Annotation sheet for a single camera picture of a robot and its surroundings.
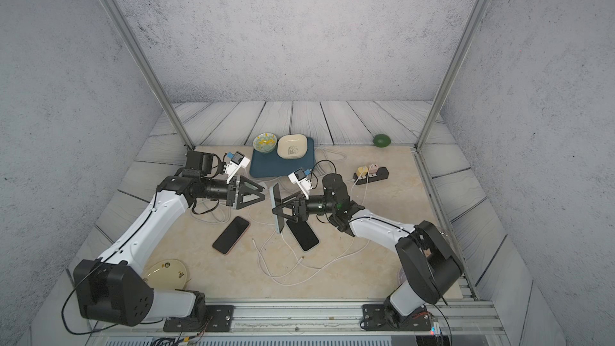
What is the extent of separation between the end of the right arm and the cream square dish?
0.45 metres

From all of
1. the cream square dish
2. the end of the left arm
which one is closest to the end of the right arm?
the end of the left arm

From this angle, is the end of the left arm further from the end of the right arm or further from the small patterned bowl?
the small patterned bowl

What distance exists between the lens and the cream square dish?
115 centimetres
